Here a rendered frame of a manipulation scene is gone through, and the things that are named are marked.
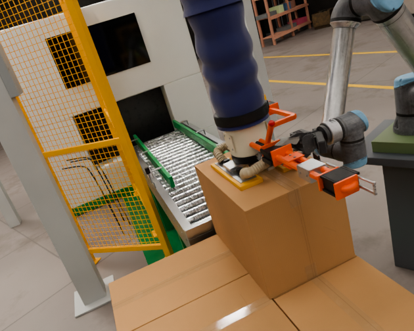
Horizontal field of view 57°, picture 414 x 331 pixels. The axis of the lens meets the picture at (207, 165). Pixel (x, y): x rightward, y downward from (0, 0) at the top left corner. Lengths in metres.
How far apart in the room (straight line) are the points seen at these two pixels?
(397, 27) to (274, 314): 1.14
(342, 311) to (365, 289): 0.14
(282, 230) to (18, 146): 1.66
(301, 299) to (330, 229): 0.28
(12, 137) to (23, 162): 0.16
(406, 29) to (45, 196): 2.10
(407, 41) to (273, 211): 0.82
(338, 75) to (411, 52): 0.28
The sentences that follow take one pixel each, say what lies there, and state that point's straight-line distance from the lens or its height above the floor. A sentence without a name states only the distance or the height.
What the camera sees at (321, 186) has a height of 1.06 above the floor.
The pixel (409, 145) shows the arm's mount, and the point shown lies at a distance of 1.98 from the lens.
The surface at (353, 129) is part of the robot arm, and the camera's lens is 1.51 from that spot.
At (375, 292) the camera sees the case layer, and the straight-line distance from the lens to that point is 1.55.
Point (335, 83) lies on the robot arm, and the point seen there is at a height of 1.20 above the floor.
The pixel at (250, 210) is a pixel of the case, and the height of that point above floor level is 0.94.
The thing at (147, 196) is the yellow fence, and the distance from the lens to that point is 2.72.
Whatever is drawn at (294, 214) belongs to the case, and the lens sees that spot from 1.44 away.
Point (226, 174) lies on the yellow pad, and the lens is 1.61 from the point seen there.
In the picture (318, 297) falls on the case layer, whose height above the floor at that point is 0.54.
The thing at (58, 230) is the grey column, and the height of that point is 0.61.
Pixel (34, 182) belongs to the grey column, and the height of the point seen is 0.96.
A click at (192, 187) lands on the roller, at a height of 0.53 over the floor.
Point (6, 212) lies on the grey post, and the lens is 4.95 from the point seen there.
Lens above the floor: 1.59
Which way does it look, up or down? 21 degrees down
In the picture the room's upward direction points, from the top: 17 degrees counter-clockwise
